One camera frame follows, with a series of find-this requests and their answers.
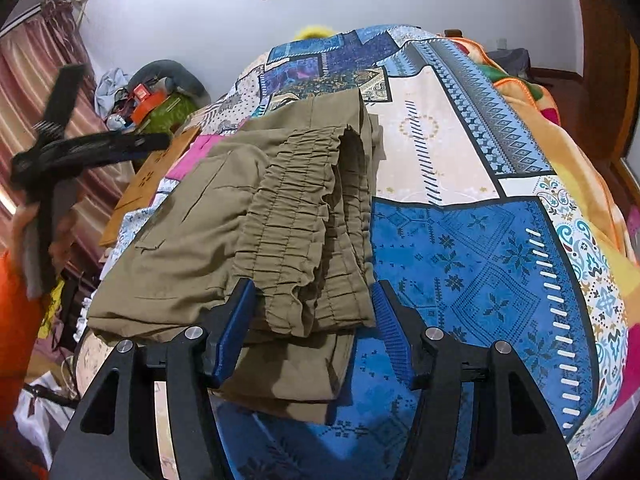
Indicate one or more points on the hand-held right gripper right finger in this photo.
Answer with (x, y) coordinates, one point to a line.
(395, 330)

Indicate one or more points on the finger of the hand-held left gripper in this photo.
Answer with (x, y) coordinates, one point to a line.
(65, 95)
(115, 144)

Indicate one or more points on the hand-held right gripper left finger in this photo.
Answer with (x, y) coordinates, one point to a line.
(235, 330)

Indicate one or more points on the khaki pants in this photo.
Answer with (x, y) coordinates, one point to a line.
(225, 210)

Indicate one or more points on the striped pink curtain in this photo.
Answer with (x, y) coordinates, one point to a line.
(30, 95)

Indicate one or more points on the white clothes heap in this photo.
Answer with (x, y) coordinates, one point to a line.
(110, 90)

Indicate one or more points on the orange box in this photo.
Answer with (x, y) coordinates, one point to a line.
(150, 106)

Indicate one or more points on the red box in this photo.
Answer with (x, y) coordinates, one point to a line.
(141, 93)

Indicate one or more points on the green patterned storage box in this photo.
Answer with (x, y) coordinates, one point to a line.
(172, 112)

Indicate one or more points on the pink garment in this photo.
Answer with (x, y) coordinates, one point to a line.
(187, 160)

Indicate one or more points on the grey bolster pillow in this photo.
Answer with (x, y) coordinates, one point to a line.
(170, 67)

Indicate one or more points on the blue patchwork bed blanket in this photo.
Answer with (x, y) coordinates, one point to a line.
(475, 260)

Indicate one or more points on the white plastic bag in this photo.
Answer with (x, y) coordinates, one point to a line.
(37, 410)

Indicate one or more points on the yellow curved foam tube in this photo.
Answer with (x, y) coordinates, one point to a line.
(312, 32)

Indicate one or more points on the orange fleece blanket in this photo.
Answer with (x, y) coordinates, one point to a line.
(530, 90)

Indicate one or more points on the grey backpack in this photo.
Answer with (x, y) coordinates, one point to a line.
(507, 62)

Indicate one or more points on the wooden bed post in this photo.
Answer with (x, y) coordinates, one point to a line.
(453, 33)

